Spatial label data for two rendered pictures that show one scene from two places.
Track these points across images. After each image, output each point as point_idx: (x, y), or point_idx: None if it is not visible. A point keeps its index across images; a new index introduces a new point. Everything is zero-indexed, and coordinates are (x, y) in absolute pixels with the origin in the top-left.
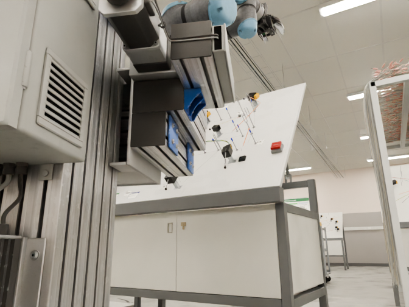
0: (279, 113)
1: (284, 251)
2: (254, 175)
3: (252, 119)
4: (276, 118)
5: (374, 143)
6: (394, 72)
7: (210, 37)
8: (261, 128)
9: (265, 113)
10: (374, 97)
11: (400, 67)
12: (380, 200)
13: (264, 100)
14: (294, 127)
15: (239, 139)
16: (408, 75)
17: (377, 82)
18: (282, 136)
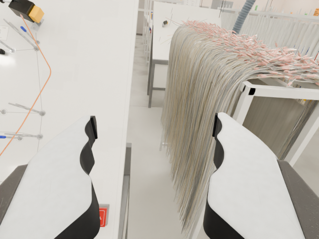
0: (93, 86)
1: None
2: None
3: (36, 78)
4: (89, 102)
5: (211, 148)
6: (282, 77)
7: None
8: (59, 124)
9: (63, 70)
10: (243, 110)
11: (292, 67)
12: (196, 197)
13: (55, 12)
14: (125, 149)
15: (13, 148)
16: (295, 94)
17: (258, 91)
18: (105, 171)
